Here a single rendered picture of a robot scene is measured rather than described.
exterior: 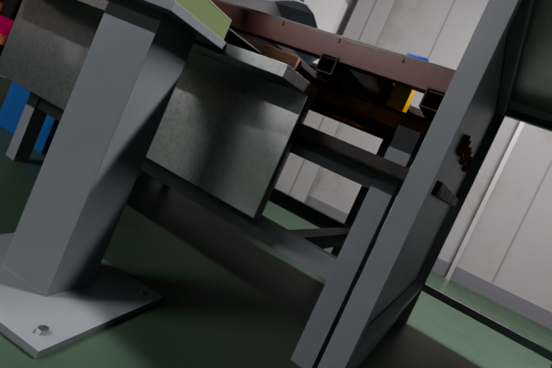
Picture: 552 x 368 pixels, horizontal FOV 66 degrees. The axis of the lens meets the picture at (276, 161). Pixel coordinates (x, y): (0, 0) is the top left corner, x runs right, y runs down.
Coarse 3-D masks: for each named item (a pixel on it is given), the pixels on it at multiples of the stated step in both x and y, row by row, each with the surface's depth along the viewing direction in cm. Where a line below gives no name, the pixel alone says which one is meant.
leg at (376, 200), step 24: (384, 192) 108; (360, 216) 110; (384, 216) 110; (360, 240) 109; (336, 264) 111; (360, 264) 108; (336, 288) 110; (312, 312) 112; (336, 312) 109; (312, 336) 111; (312, 360) 110
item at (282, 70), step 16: (64, 0) 162; (80, 0) 128; (96, 0) 125; (192, 48) 133; (208, 48) 106; (224, 48) 104; (240, 48) 102; (240, 64) 125; (256, 64) 99; (272, 64) 97; (272, 80) 120; (288, 80) 99; (304, 80) 105
